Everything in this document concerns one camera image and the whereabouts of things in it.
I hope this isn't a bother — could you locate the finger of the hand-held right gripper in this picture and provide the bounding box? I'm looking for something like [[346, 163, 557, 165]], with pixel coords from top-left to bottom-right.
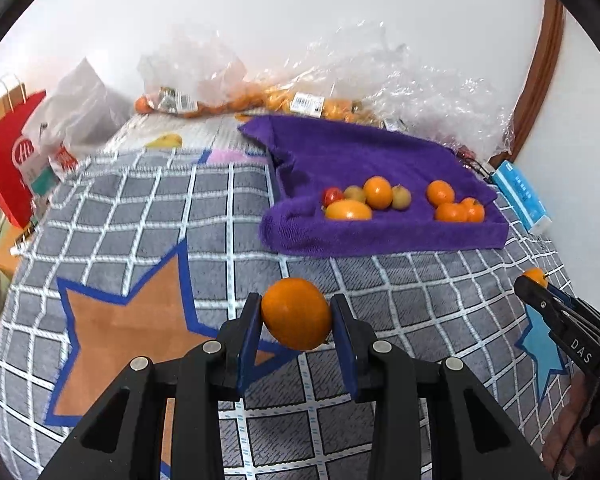
[[547, 284, 600, 331], [514, 276, 600, 376]]

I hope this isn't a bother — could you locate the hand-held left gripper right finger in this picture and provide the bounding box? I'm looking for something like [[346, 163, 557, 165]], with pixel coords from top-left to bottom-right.
[[330, 292, 553, 480]]

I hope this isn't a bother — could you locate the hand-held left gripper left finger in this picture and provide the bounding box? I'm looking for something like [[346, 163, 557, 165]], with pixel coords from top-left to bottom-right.
[[40, 292, 263, 480]]

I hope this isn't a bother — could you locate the large mandarin orange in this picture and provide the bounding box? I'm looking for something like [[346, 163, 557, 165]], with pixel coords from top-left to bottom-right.
[[260, 278, 333, 352]]

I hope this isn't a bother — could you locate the mandarin orange with dark calyx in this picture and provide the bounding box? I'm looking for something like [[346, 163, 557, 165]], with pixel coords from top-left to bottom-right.
[[460, 197, 486, 223]]

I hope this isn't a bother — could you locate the oval orange kumquat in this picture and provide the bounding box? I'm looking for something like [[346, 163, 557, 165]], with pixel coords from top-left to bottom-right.
[[324, 200, 373, 221]]

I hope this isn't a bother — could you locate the purple towel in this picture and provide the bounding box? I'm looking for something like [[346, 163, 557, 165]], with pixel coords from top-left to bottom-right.
[[237, 115, 510, 257]]

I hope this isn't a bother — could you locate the person's right hand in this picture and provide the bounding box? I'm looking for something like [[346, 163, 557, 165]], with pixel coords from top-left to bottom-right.
[[541, 372, 598, 478]]

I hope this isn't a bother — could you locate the blue tissue pack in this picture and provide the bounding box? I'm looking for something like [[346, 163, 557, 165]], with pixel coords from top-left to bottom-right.
[[491, 160, 553, 235]]

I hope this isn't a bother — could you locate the grey checkered star blanket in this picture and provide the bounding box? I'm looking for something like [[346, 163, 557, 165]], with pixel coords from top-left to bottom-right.
[[0, 147, 581, 480]]

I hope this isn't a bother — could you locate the white printed sheet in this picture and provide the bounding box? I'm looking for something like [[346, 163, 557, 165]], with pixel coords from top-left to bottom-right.
[[102, 110, 276, 153]]

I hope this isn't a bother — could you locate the clear bag of cherry tomatoes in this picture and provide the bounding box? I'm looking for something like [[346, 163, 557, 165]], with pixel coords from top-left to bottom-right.
[[395, 60, 516, 158]]

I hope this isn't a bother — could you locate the clear labelled bag of oranges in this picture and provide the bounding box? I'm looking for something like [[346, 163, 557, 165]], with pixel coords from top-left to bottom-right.
[[250, 20, 361, 121]]

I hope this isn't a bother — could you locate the white plastic bag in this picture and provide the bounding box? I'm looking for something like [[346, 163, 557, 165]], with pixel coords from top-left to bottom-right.
[[22, 57, 131, 196]]

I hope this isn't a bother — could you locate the red paper bag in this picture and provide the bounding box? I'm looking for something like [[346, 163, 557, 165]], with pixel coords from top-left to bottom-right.
[[0, 72, 48, 228]]

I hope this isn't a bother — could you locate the thin black cord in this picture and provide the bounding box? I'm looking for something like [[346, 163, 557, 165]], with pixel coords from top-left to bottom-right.
[[457, 147, 498, 181]]

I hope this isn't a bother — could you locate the brown wooden door frame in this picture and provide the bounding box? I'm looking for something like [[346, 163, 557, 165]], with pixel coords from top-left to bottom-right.
[[510, 0, 566, 161]]

